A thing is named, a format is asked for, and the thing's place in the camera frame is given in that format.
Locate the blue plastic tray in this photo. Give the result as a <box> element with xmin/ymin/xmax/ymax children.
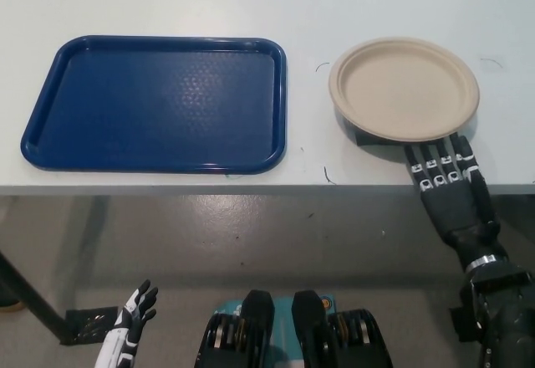
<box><xmin>19</xmin><ymin>35</ymin><xmax>288</xmax><ymax>176</ymax></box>

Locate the black floor tape patch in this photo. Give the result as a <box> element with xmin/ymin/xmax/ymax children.
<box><xmin>65</xmin><ymin>307</ymin><xmax>120</xmax><ymax>346</ymax></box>
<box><xmin>449</xmin><ymin>307</ymin><xmax>476</xmax><ymax>343</ymax></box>

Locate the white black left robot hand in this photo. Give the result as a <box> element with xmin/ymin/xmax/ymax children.
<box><xmin>94</xmin><ymin>279</ymin><xmax>159</xmax><ymax>368</ymax></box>

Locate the beige paper plate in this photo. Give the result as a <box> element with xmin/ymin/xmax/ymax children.
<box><xmin>328</xmin><ymin>37</ymin><xmax>481</xmax><ymax>143</ymax></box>

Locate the grey perforated plastic basket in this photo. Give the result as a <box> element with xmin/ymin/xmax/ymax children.
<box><xmin>334</xmin><ymin>106</ymin><xmax>478</xmax><ymax>144</ymax></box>

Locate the black table leg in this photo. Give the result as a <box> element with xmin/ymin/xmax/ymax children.
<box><xmin>0</xmin><ymin>250</ymin><xmax>72</xmax><ymax>344</ymax></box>

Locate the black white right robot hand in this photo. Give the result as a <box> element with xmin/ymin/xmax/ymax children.
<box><xmin>404</xmin><ymin>133</ymin><xmax>509</xmax><ymax>267</ymax></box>

